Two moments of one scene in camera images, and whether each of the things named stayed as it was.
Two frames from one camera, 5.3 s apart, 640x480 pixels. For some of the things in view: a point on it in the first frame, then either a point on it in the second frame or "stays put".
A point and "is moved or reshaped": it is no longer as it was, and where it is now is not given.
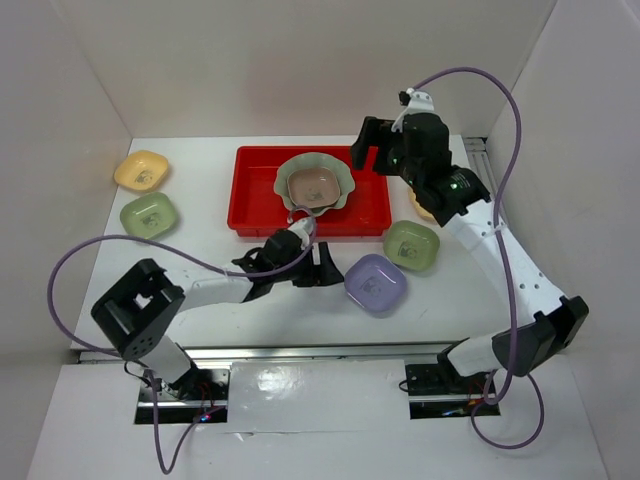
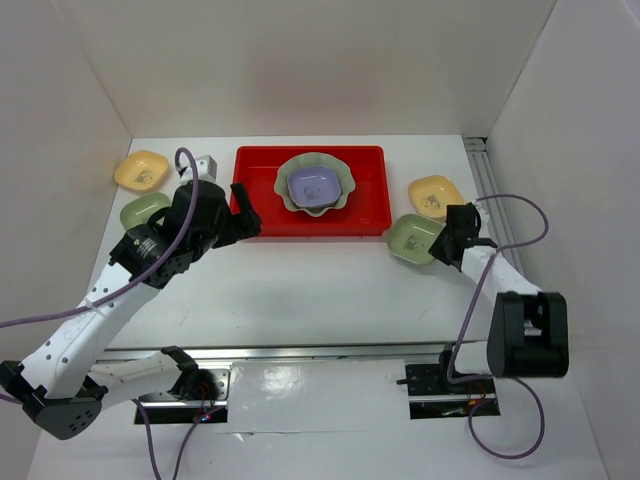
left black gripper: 319,274 → 239,225
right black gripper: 374,131 → 436,247
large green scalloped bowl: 315,181 stays put
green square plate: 148,216 stays put
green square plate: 412,245 is moved or reshaped
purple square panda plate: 376,284 → 313,186
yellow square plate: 141,170 stays put
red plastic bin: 254,208 stays put
